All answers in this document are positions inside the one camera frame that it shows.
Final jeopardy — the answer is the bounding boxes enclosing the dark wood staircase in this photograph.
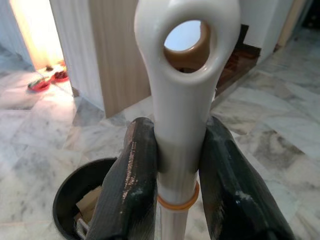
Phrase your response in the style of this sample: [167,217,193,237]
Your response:
[214,23,263,98]

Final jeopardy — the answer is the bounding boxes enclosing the black plastic bucket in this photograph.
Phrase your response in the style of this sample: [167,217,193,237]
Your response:
[53,157,118,240]

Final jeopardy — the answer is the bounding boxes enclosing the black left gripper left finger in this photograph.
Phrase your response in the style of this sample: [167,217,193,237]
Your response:
[86,117,159,240]

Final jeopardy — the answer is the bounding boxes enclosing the cream handled broom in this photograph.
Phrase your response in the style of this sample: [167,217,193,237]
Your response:
[133,0,241,240]

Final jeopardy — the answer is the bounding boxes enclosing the light wood panel column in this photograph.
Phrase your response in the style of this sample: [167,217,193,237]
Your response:
[89,0,154,119]

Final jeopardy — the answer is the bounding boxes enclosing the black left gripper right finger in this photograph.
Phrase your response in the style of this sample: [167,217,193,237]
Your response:
[198,116,296,240]

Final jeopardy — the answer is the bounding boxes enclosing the clear plastic container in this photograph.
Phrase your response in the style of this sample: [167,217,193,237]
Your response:
[74,216,91,237]

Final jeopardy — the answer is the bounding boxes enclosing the tan cardboard piece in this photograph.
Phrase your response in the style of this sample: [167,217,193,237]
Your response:
[75,186,104,224]

